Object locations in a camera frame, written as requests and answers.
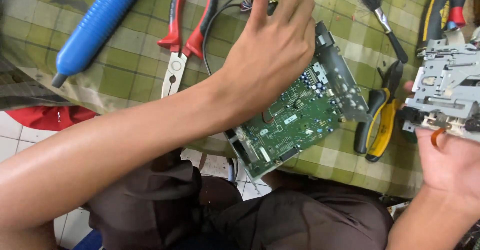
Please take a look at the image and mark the person's right hand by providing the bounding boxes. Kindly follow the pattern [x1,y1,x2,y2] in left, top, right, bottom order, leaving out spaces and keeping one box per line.
[403,81,480,211]

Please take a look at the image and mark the black and yellow screwdriver handle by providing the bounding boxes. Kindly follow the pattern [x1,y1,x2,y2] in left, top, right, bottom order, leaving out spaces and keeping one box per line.
[417,0,451,53]

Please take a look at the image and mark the white scrap item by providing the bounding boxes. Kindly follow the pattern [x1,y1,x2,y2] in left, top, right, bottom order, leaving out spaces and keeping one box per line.
[389,201,412,221]

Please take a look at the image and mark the yellow and black cutting pliers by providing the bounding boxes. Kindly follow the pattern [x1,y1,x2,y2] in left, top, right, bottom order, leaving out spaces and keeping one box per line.
[353,60,405,163]

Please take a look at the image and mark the red cloth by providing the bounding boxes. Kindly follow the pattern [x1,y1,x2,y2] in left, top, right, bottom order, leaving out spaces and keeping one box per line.
[5,105,99,132]

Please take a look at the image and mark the person's brown clothing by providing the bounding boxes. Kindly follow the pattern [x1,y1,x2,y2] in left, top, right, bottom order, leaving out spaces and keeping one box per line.
[83,148,394,250]

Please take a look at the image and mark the green circuit board with frame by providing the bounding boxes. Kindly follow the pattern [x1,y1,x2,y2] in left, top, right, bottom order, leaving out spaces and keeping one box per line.
[224,21,372,182]

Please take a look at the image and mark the gray metal drive mechanism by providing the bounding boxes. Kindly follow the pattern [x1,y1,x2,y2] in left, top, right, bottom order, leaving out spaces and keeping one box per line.
[397,38,480,143]

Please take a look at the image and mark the person's left hand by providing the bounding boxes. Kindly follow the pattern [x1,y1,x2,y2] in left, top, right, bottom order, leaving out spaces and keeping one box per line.
[221,0,318,122]

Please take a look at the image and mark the red-handled pliers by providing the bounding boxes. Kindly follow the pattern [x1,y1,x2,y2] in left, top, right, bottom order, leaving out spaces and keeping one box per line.
[157,0,220,99]

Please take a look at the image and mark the green checked cloth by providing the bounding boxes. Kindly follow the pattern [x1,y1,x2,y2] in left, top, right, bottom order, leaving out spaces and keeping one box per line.
[0,0,480,200]

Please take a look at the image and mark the orange flex ribbon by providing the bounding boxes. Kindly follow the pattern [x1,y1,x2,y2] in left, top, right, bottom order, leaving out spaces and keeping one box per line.
[430,128,447,148]

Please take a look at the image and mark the white connector with coloured wires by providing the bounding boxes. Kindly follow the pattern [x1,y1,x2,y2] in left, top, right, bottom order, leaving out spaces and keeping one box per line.
[239,0,271,12]

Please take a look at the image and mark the black-handled brush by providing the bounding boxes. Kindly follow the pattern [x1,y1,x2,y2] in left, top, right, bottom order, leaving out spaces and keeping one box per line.
[359,0,409,64]

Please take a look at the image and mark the red and black screwdriver handle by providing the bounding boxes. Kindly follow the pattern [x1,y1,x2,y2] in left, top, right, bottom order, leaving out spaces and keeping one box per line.
[440,0,472,30]

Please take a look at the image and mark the blue item under table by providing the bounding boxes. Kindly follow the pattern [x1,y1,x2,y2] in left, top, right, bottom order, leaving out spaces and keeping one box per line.
[73,229,104,250]

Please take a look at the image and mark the black cable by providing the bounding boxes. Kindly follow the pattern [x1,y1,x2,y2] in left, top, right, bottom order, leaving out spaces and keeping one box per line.
[202,0,279,77]

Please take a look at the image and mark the blue ribbed desoldering pump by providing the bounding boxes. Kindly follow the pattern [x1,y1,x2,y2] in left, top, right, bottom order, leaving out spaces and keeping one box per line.
[51,0,151,89]

